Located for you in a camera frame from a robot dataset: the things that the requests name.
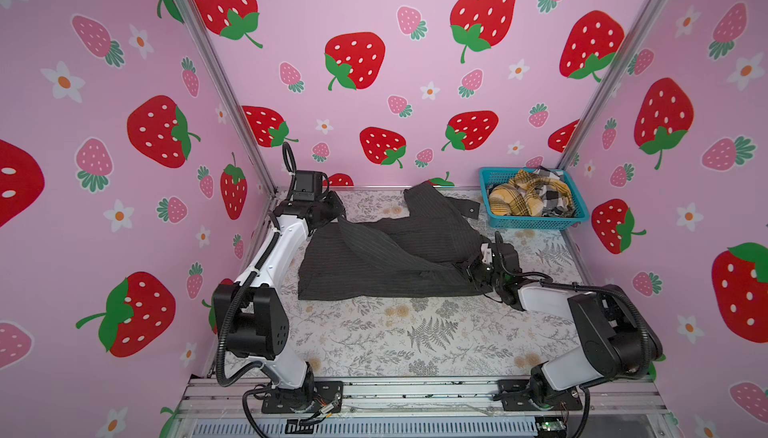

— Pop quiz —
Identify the dark grey striped shirt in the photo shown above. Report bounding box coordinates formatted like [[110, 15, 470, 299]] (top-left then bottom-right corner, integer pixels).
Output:
[[297, 182, 492, 301]]

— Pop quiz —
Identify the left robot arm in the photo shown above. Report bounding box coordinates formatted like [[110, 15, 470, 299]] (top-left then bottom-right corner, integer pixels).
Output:
[[212, 170, 344, 395]]

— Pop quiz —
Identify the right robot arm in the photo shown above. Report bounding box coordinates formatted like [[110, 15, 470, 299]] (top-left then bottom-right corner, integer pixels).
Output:
[[457, 236, 663, 409]]

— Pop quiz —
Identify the teal plastic basket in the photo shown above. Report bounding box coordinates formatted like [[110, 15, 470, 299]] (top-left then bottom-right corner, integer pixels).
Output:
[[479, 167, 589, 231]]

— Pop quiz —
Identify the yellow plaid shirt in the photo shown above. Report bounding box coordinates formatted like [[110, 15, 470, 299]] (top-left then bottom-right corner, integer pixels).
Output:
[[488, 168, 576, 218]]

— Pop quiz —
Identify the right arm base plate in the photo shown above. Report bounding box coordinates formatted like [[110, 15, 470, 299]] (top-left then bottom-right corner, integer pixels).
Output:
[[492, 377, 583, 412]]

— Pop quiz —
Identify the right black cable conduit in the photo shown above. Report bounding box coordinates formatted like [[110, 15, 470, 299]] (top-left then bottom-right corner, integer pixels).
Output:
[[493, 230, 655, 379]]

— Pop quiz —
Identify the black cable conduit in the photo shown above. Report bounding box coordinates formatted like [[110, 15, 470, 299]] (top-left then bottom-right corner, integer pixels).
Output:
[[214, 140, 301, 438], [493, 230, 655, 379]]

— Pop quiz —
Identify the left black cable conduit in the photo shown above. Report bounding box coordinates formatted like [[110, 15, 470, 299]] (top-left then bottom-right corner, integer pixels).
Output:
[[214, 140, 301, 438]]

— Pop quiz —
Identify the aluminium rail frame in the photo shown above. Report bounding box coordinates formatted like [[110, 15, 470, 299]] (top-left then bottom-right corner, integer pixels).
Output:
[[164, 376, 683, 437]]

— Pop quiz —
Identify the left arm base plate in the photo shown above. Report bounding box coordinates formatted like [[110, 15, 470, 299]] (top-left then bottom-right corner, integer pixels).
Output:
[[261, 380, 344, 415]]

